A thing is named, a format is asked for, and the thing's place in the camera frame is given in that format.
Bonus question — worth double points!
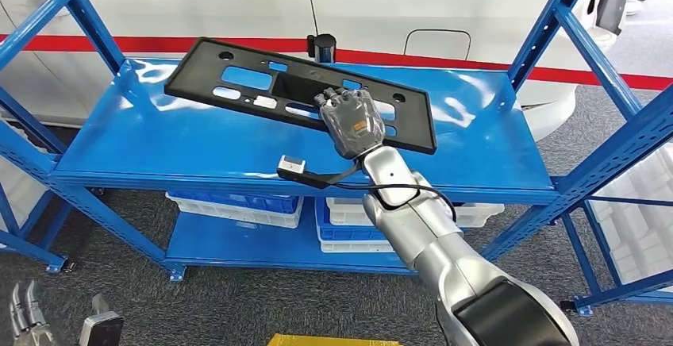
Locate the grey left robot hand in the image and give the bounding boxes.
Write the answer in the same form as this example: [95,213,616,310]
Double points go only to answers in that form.
[9,280,56,346]

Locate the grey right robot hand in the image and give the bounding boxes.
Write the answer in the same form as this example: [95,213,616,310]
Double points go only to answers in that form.
[313,86,386,160]

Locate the black plastic plate bracket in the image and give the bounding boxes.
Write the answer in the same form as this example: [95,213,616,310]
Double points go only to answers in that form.
[163,37,438,156]

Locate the white car with red stripe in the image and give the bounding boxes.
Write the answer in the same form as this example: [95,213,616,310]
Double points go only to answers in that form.
[0,0,673,142]

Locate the white ribbed plastic bin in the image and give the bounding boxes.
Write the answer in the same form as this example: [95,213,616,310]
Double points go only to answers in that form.
[0,117,48,218]
[587,144,673,286]

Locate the yellow floor tape square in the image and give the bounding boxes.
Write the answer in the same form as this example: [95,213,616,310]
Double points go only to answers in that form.
[267,333,403,346]

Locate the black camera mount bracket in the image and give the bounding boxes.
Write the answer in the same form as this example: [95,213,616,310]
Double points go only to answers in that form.
[277,167,365,191]

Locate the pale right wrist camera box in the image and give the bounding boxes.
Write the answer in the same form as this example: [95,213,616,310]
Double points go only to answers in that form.
[277,155,307,176]

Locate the black barrier post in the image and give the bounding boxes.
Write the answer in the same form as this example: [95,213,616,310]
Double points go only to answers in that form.
[307,33,337,64]

